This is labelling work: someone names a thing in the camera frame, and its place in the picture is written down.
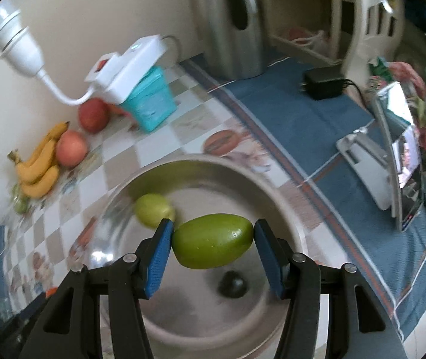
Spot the red apple right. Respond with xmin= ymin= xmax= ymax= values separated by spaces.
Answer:
xmin=107 ymin=103 xmax=128 ymax=117

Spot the smartphone on stand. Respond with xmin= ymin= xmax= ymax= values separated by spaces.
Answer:
xmin=371 ymin=82 xmax=423 ymax=232

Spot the middle yellow banana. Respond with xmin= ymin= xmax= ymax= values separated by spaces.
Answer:
xmin=7 ymin=139 xmax=56 ymax=184

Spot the clear bag of green fruits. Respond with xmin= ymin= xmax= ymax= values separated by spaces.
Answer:
xmin=11 ymin=184 xmax=30 ymax=215

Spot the top yellow banana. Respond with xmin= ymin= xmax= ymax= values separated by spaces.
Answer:
xmin=24 ymin=121 xmax=70 ymax=166

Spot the red apple middle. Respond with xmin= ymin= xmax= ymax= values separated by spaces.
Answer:
xmin=78 ymin=97 xmax=110 ymax=134

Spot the bottom yellow banana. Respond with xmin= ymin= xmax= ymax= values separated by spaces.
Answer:
xmin=20 ymin=165 xmax=60 ymax=199

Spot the teal plastic box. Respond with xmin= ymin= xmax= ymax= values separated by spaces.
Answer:
xmin=120 ymin=66 xmax=176 ymax=133

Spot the checkered printed tablecloth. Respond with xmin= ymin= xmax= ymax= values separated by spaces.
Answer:
xmin=0 ymin=65 xmax=349 ymax=359

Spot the dark plum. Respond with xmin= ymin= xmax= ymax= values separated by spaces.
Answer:
xmin=217 ymin=271 xmax=248 ymax=299

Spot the yellow banana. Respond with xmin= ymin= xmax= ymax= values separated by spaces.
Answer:
xmin=20 ymin=165 xmax=60 ymax=199
xmin=24 ymin=121 xmax=70 ymax=166
xmin=7 ymin=139 xmax=56 ymax=184

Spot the red apple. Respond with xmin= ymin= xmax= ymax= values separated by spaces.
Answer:
xmin=107 ymin=103 xmax=128 ymax=117
xmin=78 ymin=97 xmax=110 ymax=134

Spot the green jujube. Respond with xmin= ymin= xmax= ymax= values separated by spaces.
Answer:
xmin=133 ymin=194 xmax=176 ymax=229

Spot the steel round basin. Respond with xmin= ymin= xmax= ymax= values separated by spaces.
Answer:
xmin=85 ymin=155 xmax=306 ymax=358

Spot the large green mango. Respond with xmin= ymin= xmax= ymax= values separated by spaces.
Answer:
xmin=172 ymin=213 xmax=254 ymax=270

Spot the pink apple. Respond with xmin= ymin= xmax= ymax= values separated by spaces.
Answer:
xmin=55 ymin=130 xmax=89 ymax=168

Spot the steel thermos jug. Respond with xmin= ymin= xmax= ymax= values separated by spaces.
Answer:
xmin=189 ymin=0 xmax=268 ymax=80

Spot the blue tablecloth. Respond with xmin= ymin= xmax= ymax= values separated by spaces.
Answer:
xmin=181 ymin=55 xmax=426 ymax=340

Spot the black power adapter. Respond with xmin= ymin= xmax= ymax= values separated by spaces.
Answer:
xmin=302 ymin=65 xmax=345 ymax=101

